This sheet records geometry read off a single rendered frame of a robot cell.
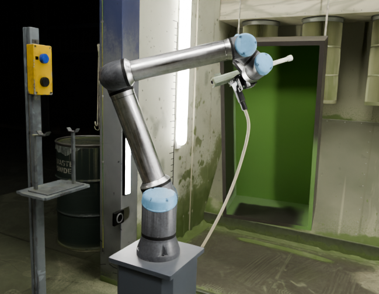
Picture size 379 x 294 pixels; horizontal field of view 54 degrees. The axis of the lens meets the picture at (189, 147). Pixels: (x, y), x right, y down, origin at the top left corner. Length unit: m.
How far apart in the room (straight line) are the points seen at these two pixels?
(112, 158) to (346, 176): 2.06
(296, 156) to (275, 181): 0.26
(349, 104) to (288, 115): 1.18
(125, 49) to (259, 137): 1.13
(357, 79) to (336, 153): 0.70
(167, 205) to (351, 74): 2.61
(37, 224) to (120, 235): 0.57
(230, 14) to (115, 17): 1.48
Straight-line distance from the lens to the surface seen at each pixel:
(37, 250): 2.38
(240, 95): 2.00
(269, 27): 3.63
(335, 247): 3.42
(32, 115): 2.19
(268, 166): 2.85
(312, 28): 3.48
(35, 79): 2.12
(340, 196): 3.50
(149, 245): 1.63
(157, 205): 1.56
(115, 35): 2.45
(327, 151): 3.67
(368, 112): 3.78
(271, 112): 2.72
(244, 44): 1.56
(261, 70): 1.70
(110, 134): 2.47
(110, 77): 1.58
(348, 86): 3.78
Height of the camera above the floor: 1.37
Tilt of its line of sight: 9 degrees down
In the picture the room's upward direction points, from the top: 2 degrees clockwise
